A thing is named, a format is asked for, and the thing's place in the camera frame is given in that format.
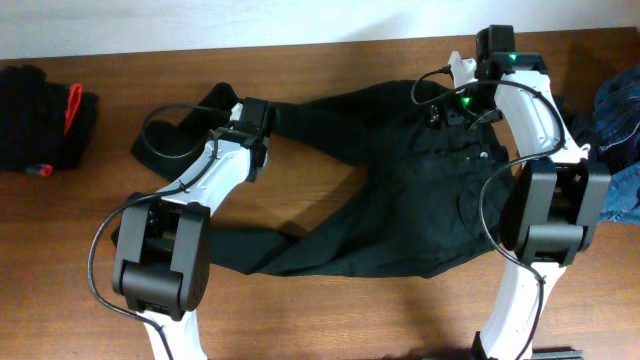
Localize black trousers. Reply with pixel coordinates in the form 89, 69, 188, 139
110, 79, 516, 279

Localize black clothes stack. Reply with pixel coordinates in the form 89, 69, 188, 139
1, 65, 99, 177

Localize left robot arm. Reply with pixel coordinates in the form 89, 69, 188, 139
112, 97, 271, 359

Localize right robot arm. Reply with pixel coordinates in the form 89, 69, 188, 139
422, 25, 611, 359

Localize blue denim jeans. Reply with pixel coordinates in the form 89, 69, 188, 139
593, 66, 639, 225

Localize right black cable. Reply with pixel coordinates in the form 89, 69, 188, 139
409, 64, 566, 360

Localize black cable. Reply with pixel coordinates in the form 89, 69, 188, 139
409, 64, 566, 360
87, 103, 236, 360

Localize left black cable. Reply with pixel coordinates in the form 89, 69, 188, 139
87, 103, 236, 360

